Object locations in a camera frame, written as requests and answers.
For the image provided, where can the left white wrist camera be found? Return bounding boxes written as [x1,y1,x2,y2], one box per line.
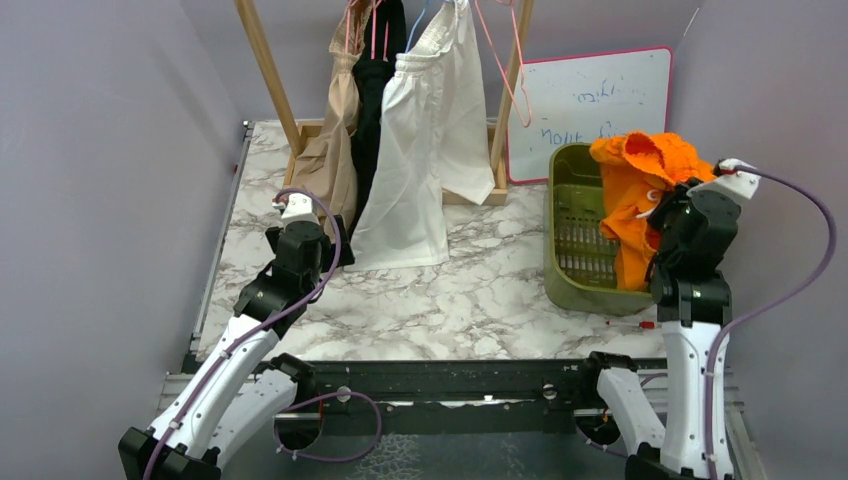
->
[272,192,319,229]

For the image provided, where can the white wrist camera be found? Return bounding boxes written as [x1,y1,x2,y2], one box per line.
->
[272,192,319,229]
[687,158,761,205]

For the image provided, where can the pink hanger of black shorts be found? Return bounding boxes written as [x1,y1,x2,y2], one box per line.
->
[365,0,392,63]

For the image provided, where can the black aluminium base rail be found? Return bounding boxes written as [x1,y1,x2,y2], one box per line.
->
[158,357,743,439]

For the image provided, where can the black shorts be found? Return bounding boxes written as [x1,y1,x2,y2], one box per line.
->
[351,0,407,228]

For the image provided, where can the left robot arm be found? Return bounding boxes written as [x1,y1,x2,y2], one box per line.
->
[118,216,354,479]

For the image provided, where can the orange shorts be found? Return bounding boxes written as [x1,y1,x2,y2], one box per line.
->
[589,131,715,291]

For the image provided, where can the beige shorts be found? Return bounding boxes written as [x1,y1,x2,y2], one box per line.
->
[290,1,372,229]

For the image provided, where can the white shorts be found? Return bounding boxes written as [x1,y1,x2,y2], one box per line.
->
[350,1,495,271]

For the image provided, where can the pink framed whiteboard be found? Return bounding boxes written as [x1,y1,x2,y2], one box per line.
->
[506,46,673,184]

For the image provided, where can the red capped marker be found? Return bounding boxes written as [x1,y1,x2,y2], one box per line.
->
[605,320,657,330]

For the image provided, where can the wooden clothes rack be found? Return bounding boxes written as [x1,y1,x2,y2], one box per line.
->
[234,0,534,206]

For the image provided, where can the olive green plastic bin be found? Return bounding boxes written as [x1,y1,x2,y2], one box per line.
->
[543,143,654,317]

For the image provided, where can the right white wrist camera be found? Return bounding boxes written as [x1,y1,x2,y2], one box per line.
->
[687,158,761,205]

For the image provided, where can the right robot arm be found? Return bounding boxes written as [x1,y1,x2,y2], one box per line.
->
[576,186,741,479]

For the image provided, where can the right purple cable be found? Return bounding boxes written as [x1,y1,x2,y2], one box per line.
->
[702,164,839,480]

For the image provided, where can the blue wire hanger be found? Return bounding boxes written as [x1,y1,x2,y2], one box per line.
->
[404,0,432,53]

